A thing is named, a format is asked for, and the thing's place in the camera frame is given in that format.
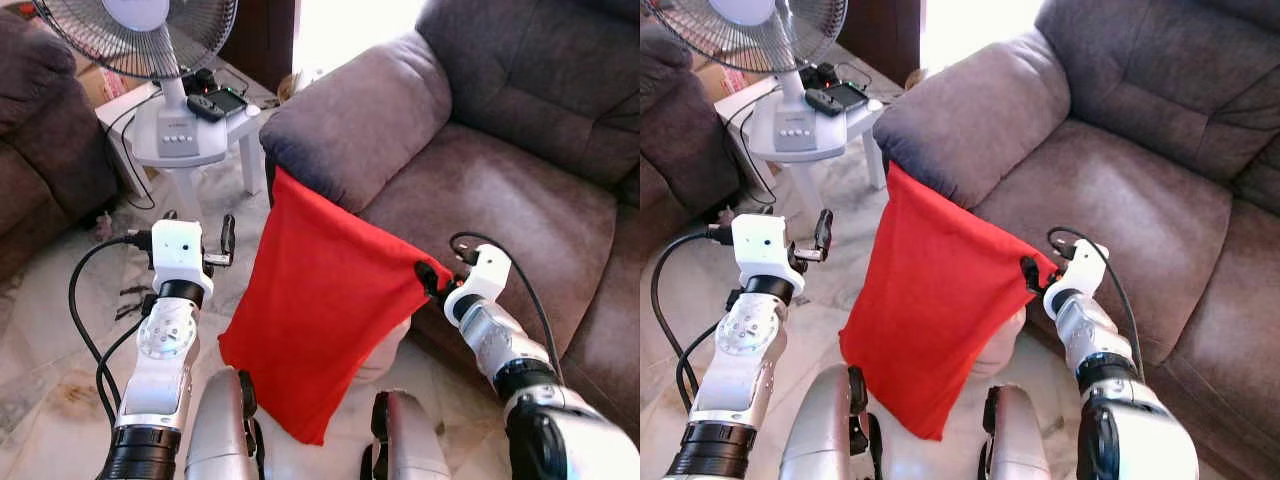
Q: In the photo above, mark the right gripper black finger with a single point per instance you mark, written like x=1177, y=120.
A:
x=421, y=273
x=1026, y=268

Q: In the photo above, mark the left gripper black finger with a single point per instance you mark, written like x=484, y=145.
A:
x=824, y=228
x=228, y=235

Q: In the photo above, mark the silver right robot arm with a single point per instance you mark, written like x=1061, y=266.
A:
x=1100, y=370
x=500, y=360

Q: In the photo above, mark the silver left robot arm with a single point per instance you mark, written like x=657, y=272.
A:
x=165, y=360
x=745, y=350

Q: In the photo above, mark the brown fabric sofa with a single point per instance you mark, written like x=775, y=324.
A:
x=500, y=200
x=1120, y=200

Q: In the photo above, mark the white table fan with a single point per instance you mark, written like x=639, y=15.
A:
x=180, y=130
x=795, y=130

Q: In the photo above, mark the black remote control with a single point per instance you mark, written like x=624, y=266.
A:
x=825, y=100
x=205, y=108

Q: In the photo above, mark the black flat electronic device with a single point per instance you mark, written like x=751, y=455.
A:
x=232, y=98
x=852, y=93

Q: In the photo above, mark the silver right robot leg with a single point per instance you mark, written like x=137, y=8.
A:
x=1015, y=440
x=410, y=440

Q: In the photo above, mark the silver robot leg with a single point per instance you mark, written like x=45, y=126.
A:
x=830, y=430
x=410, y=440
x=220, y=430
x=1015, y=440

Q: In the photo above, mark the dark brown armchair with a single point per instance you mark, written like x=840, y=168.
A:
x=680, y=140
x=50, y=150

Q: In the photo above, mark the silver left robot leg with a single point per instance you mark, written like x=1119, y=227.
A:
x=220, y=430
x=830, y=430

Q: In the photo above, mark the dark brown wooden door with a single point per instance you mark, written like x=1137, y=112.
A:
x=880, y=40
x=260, y=40

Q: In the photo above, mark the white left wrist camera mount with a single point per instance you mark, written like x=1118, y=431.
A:
x=765, y=245
x=180, y=250

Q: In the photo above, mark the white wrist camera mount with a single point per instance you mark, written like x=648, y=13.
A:
x=485, y=275
x=1080, y=270
x=180, y=250
x=765, y=245

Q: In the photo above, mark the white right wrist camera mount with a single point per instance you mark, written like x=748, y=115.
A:
x=1080, y=270
x=485, y=275

